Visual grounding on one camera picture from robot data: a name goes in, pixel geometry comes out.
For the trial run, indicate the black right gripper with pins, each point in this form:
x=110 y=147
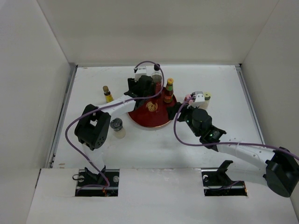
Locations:
x=171 y=110

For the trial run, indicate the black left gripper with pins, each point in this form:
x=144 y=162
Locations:
x=132 y=84

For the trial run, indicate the red round lacquer tray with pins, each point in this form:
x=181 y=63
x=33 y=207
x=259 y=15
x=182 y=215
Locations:
x=153 y=113

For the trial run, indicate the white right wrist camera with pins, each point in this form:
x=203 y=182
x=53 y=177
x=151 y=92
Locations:
x=198 y=99

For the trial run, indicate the aluminium table rail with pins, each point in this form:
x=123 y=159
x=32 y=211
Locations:
x=161 y=63
x=249 y=103
x=55 y=140

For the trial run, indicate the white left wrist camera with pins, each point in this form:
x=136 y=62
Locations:
x=139 y=71

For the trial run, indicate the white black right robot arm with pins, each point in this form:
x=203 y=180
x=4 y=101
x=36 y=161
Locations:
x=279 y=167

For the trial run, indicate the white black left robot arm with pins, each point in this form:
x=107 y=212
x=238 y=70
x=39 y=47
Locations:
x=92 y=128

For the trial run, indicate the right aluminium table rail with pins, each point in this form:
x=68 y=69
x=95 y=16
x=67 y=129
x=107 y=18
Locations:
x=249 y=103

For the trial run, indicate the yellow label gold cap bottle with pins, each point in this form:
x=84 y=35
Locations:
x=108 y=96

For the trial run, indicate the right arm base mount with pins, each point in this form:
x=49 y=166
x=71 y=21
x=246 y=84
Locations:
x=216 y=182

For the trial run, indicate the tall dark bottle red label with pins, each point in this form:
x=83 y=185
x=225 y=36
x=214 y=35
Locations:
x=157 y=75

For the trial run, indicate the pale squeeze bottle yellow cap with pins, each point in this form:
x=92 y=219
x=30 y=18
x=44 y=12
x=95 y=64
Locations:
x=207 y=97

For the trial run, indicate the red lid chili sauce jar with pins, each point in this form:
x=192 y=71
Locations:
x=157 y=87

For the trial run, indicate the back aluminium table rail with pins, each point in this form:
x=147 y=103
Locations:
x=161 y=63

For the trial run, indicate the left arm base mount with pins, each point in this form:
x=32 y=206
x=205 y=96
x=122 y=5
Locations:
x=89 y=184

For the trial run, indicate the left aluminium table rail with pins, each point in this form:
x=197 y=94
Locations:
x=55 y=140

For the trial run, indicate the clear grinder with black top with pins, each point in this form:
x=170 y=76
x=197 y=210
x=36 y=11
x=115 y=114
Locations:
x=117 y=127

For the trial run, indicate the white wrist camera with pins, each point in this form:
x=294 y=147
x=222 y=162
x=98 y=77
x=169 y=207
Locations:
x=198 y=99
x=139 y=71

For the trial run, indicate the pink lid spice jar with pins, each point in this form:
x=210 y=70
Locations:
x=189 y=99

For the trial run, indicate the yellow cap red sauce bottle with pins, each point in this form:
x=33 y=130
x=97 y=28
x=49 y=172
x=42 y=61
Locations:
x=168 y=93

